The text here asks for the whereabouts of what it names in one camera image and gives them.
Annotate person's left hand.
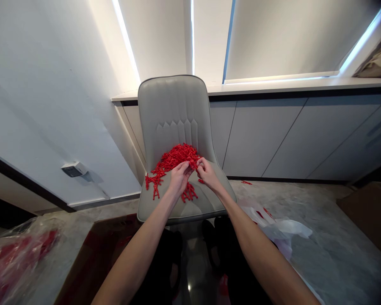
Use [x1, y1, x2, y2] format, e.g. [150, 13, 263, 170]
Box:
[167, 160, 194, 199]

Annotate pile of red plastic pieces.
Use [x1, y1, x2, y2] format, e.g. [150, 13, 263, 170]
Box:
[144, 143, 202, 204]

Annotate narrow white window blind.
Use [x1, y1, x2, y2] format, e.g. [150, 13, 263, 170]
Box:
[113, 0, 195, 84]

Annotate brown cardboard box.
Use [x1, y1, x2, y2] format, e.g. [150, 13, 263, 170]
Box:
[54, 213, 146, 305]
[336, 180, 381, 271]

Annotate white low cabinet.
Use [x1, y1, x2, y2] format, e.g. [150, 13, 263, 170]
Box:
[110, 77, 381, 186]

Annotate white plastic bag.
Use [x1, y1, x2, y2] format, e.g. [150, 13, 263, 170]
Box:
[238, 187, 314, 262]

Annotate clear bag of red parts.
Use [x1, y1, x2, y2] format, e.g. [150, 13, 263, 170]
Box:
[0, 218, 66, 305]

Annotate person's legs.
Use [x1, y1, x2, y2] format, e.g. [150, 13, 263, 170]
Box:
[136, 215, 275, 305]

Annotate wide white window blind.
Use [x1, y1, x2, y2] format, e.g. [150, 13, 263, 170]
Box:
[223, 0, 381, 85]

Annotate person's right hand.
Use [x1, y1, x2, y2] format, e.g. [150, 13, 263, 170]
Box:
[195, 157, 225, 194]

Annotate beige crumpled cloth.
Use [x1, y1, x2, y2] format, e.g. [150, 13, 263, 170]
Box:
[352, 33, 381, 79]

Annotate grey wall socket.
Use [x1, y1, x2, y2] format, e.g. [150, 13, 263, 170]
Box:
[61, 161, 89, 178]

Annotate grey upholstered chair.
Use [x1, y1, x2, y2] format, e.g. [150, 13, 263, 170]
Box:
[137, 75, 237, 224]

